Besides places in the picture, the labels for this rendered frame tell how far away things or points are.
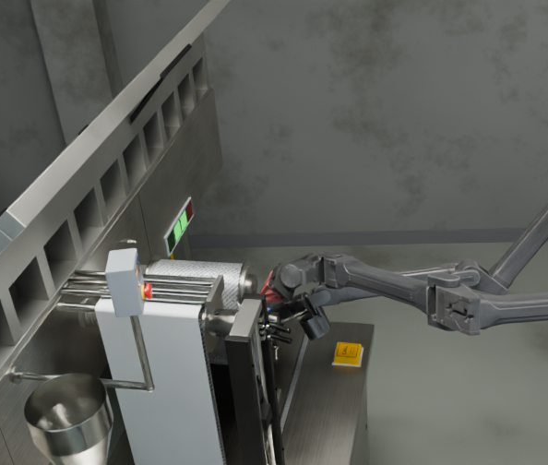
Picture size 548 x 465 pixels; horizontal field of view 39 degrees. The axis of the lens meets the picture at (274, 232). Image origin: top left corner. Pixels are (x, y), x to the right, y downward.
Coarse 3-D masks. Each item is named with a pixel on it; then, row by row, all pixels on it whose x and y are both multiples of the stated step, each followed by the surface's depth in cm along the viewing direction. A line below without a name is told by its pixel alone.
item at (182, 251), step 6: (186, 234) 303; (180, 240) 299; (186, 240) 303; (180, 246) 300; (186, 246) 304; (174, 252) 302; (180, 252) 302; (186, 252) 304; (174, 258) 304; (180, 258) 304; (186, 258) 304
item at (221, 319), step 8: (216, 312) 178; (224, 312) 177; (232, 312) 177; (216, 320) 176; (224, 320) 176; (232, 320) 176; (208, 328) 177; (216, 328) 177; (224, 328) 176; (216, 336) 179; (224, 336) 178
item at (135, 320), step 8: (136, 320) 143; (136, 328) 143; (136, 336) 144; (136, 344) 146; (144, 344) 146; (144, 352) 147; (144, 360) 148; (144, 368) 149; (144, 376) 150; (152, 384) 151
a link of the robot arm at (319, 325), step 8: (312, 296) 207; (320, 296) 206; (328, 296) 206; (320, 304) 207; (320, 312) 209; (312, 320) 209; (320, 320) 210; (304, 328) 211; (312, 328) 210; (320, 328) 210; (328, 328) 210; (312, 336) 210; (320, 336) 210
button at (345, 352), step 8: (344, 344) 232; (352, 344) 232; (360, 344) 231; (336, 352) 229; (344, 352) 229; (352, 352) 228; (360, 352) 231; (336, 360) 228; (344, 360) 227; (352, 360) 227
